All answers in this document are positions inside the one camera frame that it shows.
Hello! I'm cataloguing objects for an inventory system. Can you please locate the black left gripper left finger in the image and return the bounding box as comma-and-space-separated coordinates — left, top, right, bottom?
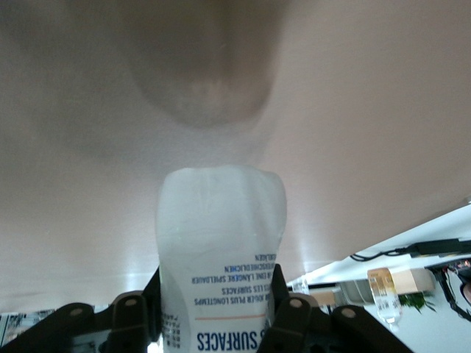
0, 264, 165, 353

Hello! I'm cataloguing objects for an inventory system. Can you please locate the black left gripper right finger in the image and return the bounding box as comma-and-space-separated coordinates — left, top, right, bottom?
264, 263, 403, 353

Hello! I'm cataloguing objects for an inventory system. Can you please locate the white blue tennis ball can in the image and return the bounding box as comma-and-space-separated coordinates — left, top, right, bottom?
155, 165, 287, 353

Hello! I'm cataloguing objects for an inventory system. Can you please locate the light wooden box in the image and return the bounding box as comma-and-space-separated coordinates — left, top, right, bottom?
308, 288, 336, 307

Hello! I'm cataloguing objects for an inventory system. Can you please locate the white plastic bin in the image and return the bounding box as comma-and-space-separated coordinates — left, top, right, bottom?
341, 279, 370, 307

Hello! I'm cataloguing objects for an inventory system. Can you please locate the clear bottle yellow label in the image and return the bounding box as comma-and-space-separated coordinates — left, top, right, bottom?
366, 267, 405, 335

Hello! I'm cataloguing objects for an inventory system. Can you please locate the green plant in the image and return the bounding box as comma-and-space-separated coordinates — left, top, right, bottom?
399, 293, 438, 324

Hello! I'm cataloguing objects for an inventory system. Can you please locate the wooden block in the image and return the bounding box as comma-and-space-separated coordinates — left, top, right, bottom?
389, 267, 437, 294

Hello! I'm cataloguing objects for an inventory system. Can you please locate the black articulated holder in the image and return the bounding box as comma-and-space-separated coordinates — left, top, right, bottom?
426, 257, 471, 330

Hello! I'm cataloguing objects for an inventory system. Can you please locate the black power adapter with cable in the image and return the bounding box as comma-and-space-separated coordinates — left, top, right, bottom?
351, 237, 471, 263

